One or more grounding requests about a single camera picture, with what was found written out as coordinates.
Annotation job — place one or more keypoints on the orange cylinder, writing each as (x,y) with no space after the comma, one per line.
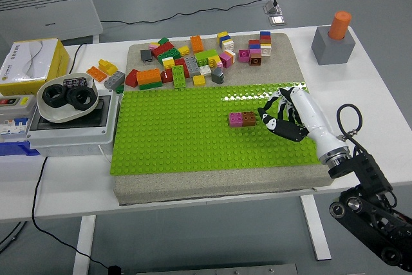
(339,25)

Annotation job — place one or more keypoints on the flat orange brick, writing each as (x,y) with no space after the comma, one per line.
(96,73)

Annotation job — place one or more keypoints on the silver floor socket cover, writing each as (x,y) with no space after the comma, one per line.
(277,20)

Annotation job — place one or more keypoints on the dark grey sloped brick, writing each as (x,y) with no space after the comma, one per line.
(218,75)

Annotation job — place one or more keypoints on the dark grey flat brick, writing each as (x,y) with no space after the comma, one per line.
(146,55)

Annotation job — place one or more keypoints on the brown square brick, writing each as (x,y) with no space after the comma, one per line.
(249,118)

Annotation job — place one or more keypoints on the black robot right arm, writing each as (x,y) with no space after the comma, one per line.
(370,165)

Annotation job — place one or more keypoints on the long grey brick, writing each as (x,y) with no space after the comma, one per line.
(192,65)

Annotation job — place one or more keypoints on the small green brick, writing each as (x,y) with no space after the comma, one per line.
(120,89)
(163,40)

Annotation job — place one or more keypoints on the tan brick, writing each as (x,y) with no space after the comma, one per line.
(265,42)

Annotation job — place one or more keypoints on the yellow sloped brick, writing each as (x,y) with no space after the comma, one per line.
(107,66)

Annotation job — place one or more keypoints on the pink square brick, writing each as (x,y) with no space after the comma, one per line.
(236,119)

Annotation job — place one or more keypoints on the white bowl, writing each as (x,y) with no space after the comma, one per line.
(61,114)

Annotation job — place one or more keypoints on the long red brick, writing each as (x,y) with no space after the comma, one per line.
(162,49)

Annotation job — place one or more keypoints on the open floor socket with plug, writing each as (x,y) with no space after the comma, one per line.
(273,7)

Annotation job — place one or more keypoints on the blue brick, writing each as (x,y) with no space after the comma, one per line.
(254,47)
(226,38)
(265,33)

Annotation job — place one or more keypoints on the blue plastic part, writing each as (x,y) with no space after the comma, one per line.
(14,148)

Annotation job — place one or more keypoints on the lime green brick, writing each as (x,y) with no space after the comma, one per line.
(206,56)

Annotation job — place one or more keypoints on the green studded baseplate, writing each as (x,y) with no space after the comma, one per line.
(177,133)

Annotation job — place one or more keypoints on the long orange brick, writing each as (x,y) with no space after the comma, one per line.
(148,77)

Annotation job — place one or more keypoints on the magenta brick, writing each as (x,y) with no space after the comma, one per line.
(244,56)

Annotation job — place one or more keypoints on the white table leg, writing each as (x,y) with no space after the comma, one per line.
(83,242)
(317,226)

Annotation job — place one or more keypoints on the yellow and white tissue box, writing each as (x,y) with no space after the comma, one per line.
(29,62)

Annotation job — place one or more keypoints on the long dark green brick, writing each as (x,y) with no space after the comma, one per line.
(150,86)

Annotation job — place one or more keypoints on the red sloped brick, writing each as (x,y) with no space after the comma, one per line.
(131,78)

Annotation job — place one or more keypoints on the grey circuit breaker box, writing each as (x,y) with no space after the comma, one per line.
(14,114)

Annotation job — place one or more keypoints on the white electrical enclosure box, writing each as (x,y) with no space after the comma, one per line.
(71,135)

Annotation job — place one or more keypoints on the black plug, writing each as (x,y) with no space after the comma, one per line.
(114,270)

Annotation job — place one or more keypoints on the white panel heater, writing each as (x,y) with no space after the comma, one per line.
(48,7)

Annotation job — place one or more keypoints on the small dark purple part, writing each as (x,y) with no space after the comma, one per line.
(74,81)

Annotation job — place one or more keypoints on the yellow and white brick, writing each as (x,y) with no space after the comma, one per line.
(168,62)

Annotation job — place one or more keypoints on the large black nut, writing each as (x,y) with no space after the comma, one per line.
(48,98)
(87,99)

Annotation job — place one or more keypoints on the white and black right hand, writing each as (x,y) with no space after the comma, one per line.
(309,110)

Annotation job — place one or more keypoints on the grey block holder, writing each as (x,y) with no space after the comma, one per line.
(331,51)

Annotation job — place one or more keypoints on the grey-brown mat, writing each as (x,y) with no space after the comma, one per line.
(209,188)

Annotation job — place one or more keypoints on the pink and yellow small brick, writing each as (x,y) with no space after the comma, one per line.
(154,45)

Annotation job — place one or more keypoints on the pink flat brick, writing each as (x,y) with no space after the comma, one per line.
(255,51)

